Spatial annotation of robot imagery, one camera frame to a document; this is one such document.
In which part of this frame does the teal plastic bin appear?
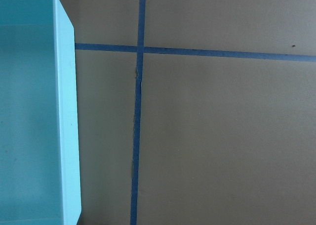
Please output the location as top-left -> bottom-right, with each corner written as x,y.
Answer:
0,0 -> 81,225

